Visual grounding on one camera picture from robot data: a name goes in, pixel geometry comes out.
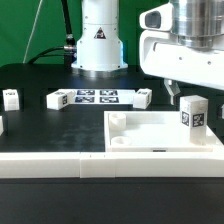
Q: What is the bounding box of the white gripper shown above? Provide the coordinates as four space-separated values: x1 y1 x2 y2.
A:
139 30 224 105

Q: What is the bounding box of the white square tabletop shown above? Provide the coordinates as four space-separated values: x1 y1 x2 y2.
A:
104 111 224 152

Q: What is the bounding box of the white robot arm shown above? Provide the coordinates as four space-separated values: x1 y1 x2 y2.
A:
72 0 224 90

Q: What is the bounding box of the sheet of fiducial tags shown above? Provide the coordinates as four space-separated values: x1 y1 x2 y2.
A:
66 89 135 105

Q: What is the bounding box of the white obstacle fence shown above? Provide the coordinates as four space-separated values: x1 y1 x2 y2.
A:
0 152 224 179

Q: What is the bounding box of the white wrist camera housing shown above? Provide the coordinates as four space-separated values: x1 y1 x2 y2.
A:
139 3 173 32

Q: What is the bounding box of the black cable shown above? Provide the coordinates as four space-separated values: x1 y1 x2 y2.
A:
26 0 78 65

